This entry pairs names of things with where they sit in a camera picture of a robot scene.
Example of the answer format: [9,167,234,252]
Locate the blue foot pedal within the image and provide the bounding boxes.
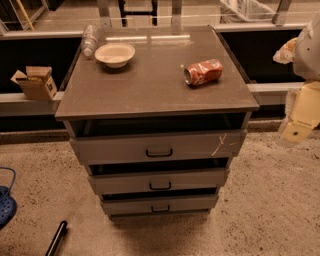
[0,186,17,229]

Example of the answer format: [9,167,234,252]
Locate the clear plastic bin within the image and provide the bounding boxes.
[220,0,275,23]

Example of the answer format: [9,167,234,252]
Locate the black cylindrical bar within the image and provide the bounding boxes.
[45,220,68,256]

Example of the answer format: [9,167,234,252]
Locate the white paper bowl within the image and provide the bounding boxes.
[95,43,135,68]

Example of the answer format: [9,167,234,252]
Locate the grey drawer cabinet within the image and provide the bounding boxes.
[56,26,258,203]

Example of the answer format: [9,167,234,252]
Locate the black chair legs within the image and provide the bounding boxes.
[118,0,158,27]

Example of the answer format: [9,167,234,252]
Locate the grey top drawer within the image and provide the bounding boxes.
[70,130,247,165]

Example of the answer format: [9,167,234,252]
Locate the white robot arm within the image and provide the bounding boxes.
[273,12,320,144]

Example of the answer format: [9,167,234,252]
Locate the yellow broom stick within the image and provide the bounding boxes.
[15,0,35,31]

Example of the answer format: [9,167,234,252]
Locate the crushed red soda can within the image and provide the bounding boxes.
[184,59,223,86]

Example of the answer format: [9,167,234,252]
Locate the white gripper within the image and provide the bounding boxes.
[279,81,320,144]

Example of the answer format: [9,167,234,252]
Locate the open cardboard box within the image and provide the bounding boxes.
[11,66,57,100]

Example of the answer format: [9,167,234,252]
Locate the clear plastic water bottle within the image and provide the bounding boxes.
[81,24,98,58]

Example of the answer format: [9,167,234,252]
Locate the blue cable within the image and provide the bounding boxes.
[0,166,17,192]

